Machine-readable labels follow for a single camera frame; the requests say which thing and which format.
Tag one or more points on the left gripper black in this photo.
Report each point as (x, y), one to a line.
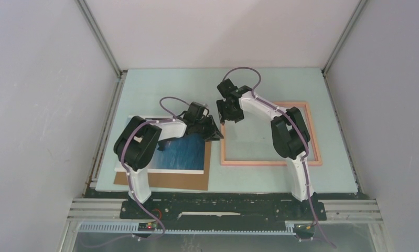
(213, 133)

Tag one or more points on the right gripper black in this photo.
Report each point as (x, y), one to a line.
(223, 115)

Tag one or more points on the pink wooden picture frame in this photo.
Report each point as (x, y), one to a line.
(264, 162)

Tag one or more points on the landscape photo print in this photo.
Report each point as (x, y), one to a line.
(172, 130)

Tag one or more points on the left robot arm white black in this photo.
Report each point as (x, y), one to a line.
(141, 137)

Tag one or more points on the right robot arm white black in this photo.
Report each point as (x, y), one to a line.
(290, 135)

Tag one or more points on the brown backing board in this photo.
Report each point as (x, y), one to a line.
(181, 182)

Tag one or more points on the small circuit board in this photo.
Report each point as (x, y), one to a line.
(147, 227)

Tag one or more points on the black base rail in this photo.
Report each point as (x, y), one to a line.
(224, 211)

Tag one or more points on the right corner metal post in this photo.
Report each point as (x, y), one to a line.
(357, 12)

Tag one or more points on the corner metal post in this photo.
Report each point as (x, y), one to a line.
(98, 35)
(357, 12)

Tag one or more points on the white cable duct strip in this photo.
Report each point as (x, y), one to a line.
(212, 231)

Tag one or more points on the aluminium frame rails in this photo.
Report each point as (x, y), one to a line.
(104, 215)

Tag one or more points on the left corner metal post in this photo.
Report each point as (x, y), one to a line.
(98, 35)

